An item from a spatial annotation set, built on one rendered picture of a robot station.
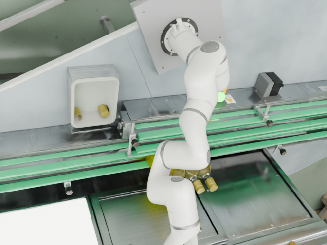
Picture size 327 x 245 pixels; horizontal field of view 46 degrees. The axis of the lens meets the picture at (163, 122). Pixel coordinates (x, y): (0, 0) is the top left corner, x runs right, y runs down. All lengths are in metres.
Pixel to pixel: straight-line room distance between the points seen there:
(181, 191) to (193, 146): 0.13
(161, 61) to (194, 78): 0.40
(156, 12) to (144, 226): 0.79
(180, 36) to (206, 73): 0.31
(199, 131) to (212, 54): 0.24
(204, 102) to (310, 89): 0.96
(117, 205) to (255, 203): 0.61
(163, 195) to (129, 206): 0.49
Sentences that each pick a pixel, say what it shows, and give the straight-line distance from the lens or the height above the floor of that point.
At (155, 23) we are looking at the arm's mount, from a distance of 1.40.
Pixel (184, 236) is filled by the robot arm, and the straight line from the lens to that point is 1.11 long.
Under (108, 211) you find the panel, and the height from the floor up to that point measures 1.08.
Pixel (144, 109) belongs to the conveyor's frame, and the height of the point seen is 0.83.
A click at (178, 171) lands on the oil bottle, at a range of 1.51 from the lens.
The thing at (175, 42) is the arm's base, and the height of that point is 0.84.
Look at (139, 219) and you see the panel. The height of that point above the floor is 1.15.
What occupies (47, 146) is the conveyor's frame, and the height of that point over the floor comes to 0.86.
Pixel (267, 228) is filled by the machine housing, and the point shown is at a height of 1.30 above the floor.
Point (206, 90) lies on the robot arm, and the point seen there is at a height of 1.17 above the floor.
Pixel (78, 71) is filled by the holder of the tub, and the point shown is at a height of 0.78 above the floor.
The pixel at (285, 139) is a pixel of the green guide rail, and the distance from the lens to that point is 1.95.
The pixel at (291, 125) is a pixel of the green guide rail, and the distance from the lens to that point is 1.89.
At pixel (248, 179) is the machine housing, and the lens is 1.86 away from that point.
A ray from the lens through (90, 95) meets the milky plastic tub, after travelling 1.51.
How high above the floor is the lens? 1.94
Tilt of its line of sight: 42 degrees down
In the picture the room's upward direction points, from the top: 151 degrees clockwise
